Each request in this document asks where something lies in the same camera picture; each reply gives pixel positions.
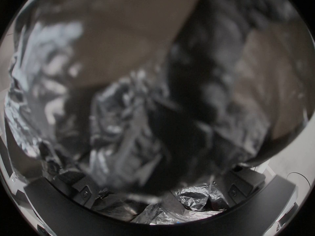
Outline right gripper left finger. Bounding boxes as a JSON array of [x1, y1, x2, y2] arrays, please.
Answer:
[[55, 172, 101, 207]]

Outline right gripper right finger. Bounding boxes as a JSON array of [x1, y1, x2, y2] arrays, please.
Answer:
[[228, 167, 266, 204]]

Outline black plastic bag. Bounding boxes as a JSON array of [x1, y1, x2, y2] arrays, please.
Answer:
[[4, 0, 311, 225]]

